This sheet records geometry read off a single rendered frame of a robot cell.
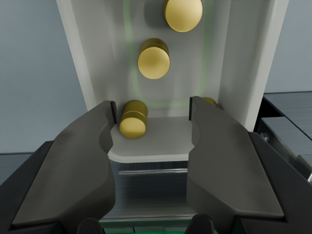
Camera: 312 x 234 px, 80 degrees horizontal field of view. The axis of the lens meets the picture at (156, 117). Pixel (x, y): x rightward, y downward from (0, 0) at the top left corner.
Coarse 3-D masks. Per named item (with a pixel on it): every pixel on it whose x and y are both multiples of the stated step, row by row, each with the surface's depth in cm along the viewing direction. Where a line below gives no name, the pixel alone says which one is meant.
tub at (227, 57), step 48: (96, 0) 18; (144, 0) 20; (240, 0) 18; (288, 0) 14; (96, 48) 18; (192, 48) 22; (240, 48) 19; (96, 96) 18; (144, 96) 26; (192, 96) 26; (240, 96) 20; (144, 144) 24; (192, 144) 23
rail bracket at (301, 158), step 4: (300, 156) 16; (304, 156) 16; (308, 156) 16; (296, 160) 16; (300, 160) 16; (304, 160) 15; (308, 160) 15; (296, 164) 16; (300, 164) 16; (304, 164) 15; (308, 164) 15; (296, 168) 16; (300, 168) 16; (304, 168) 15; (308, 168) 15; (300, 172) 16; (304, 172) 15; (308, 172) 15; (304, 176) 15; (308, 176) 15; (308, 180) 15
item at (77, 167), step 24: (96, 120) 10; (72, 144) 8; (96, 144) 8; (48, 168) 7; (72, 168) 7; (96, 168) 7; (48, 192) 6; (72, 192) 6; (96, 192) 6; (24, 216) 5; (48, 216) 5; (72, 216) 6; (96, 216) 7
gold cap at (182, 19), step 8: (168, 0) 16; (176, 0) 16; (184, 0) 16; (192, 0) 16; (200, 0) 16; (168, 8) 16; (176, 8) 16; (184, 8) 16; (192, 8) 16; (200, 8) 16; (168, 16) 17; (176, 16) 17; (184, 16) 17; (192, 16) 17; (200, 16) 17; (168, 24) 17; (176, 24) 17; (184, 24) 17; (192, 24) 17
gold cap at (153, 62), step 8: (152, 40) 21; (160, 40) 21; (144, 48) 19; (152, 48) 18; (160, 48) 18; (144, 56) 19; (152, 56) 19; (160, 56) 19; (168, 56) 19; (144, 64) 19; (152, 64) 19; (160, 64) 19; (168, 64) 19; (144, 72) 20; (152, 72) 20; (160, 72) 20
